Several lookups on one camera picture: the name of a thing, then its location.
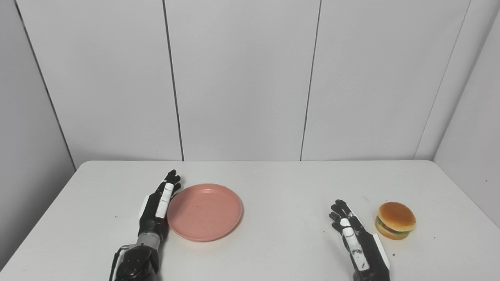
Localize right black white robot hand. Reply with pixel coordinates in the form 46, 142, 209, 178
329, 199, 391, 281

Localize pink round plate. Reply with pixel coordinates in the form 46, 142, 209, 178
167, 183, 244, 242

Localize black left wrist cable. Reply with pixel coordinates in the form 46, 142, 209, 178
108, 245, 136, 281

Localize toy hamburger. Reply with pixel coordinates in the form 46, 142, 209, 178
375, 201, 417, 240

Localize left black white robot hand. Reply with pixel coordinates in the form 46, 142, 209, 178
138, 169, 182, 237

